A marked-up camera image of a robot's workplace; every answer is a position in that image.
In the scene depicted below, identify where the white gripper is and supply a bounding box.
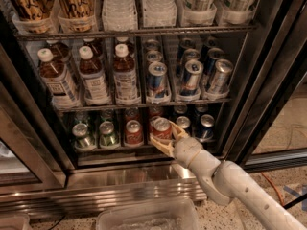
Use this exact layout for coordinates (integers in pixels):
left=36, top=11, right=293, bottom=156
left=150, top=122, right=221, bottom=181

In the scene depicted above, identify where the red coke can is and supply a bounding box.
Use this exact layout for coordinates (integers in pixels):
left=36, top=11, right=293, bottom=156
left=152, top=117, right=172, bottom=140
left=125, top=120, right=144, bottom=147

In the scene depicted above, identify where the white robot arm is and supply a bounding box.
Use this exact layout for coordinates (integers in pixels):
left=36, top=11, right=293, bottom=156
left=150, top=118, right=306, bottom=230

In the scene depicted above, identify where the blue pepsi can front left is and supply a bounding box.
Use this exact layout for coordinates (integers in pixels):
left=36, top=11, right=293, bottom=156
left=176, top=116, right=192, bottom=134

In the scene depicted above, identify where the blue pepsi can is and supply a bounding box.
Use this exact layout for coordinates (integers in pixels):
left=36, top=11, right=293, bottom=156
left=195, top=114, right=215, bottom=142
left=176, top=116, right=192, bottom=134

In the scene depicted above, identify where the blue pepsi can front right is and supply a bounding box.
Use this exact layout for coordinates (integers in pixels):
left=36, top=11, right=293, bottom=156
left=195, top=114, right=215, bottom=142

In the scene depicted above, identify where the red bull can front middle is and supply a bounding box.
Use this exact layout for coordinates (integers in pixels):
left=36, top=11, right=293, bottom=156
left=176, top=59, right=203, bottom=102

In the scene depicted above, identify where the green soda can front right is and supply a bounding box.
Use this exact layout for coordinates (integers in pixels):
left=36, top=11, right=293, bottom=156
left=99, top=121, right=120, bottom=149

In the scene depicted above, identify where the green soda can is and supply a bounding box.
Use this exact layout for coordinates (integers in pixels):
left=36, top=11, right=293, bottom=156
left=99, top=121, right=120, bottom=149
left=72, top=123, right=96, bottom=150

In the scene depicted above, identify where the red bull can front left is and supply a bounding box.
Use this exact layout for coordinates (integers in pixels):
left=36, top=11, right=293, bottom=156
left=146, top=62, right=171, bottom=104

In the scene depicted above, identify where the silver red bull can right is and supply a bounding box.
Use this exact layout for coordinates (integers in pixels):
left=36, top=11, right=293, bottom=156
left=204, top=59, right=233, bottom=100

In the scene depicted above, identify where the green soda can front left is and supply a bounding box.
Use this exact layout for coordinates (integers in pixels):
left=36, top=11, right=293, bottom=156
left=72, top=123, right=96, bottom=150

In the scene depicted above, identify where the glass fridge door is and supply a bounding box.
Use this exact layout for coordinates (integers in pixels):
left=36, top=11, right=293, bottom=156
left=216, top=0, right=307, bottom=172

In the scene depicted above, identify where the stainless steel fridge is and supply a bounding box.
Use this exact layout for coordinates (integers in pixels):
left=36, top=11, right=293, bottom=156
left=0, top=0, right=307, bottom=220

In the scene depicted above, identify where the white green can left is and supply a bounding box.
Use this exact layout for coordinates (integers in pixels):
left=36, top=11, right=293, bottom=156
left=176, top=0, right=217, bottom=27

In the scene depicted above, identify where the white green can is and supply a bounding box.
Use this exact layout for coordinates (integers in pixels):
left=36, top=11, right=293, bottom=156
left=214, top=0, right=256, bottom=26
left=176, top=0, right=217, bottom=27

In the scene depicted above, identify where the white green can right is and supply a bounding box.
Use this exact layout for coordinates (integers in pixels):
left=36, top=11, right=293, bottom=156
left=214, top=0, right=256, bottom=26

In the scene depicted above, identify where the la croix can right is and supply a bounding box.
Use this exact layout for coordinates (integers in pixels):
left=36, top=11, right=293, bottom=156
left=58, top=0, right=97, bottom=33

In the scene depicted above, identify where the la croix can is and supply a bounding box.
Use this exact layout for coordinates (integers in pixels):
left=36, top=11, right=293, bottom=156
left=10, top=0, right=55, bottom=34
left=58, top=0, right=97, bottom=33

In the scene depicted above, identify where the la croix can left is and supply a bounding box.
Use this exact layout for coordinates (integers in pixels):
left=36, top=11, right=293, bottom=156
left=10, top=0, right=55, bottom=34

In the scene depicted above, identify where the tea bottle front right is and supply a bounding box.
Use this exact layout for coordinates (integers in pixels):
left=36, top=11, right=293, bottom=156
left=113, top=44, right=140, bottom=105

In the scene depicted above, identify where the tea bottle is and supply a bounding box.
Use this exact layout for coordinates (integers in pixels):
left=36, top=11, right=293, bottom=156
left=113, top=44, right=140, bottom=105
left=79, top=46, right=111, bottom=105
left=37, top=48, right=81, bottom=108

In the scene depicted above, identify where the clear plastic bin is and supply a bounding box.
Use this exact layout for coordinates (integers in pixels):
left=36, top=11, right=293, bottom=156
left=96, top=198, right=201, bottom=230

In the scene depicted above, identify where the tea bottle front middle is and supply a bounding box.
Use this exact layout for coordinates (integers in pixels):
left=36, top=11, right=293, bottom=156
left=79, top=46, right=111, bottom=105

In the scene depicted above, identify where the tea bottle front left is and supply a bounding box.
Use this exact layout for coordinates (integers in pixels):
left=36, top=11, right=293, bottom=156
left=37, top=48, right=81, bottom=108

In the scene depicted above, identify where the black stand leg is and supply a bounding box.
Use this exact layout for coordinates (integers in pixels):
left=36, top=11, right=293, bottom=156
left=283, top=193, right=307, bottom=209

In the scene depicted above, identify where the water bottle left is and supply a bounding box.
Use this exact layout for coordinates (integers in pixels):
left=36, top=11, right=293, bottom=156
left=102, top=0, right=138, bottom=32

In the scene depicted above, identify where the water bottle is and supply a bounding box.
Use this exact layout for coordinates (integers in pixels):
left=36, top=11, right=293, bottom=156
left=142, top=0, right=177, bottom=28
left=102, top=0, right=138, bottom=32

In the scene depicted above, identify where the water bottle right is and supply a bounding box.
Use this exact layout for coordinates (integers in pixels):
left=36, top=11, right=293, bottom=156
left=142, top=0, right=177, bottom=28

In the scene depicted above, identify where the orange cable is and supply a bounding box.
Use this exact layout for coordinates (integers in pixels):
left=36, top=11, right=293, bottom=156
left=260, top=172, right=286, bottom=206

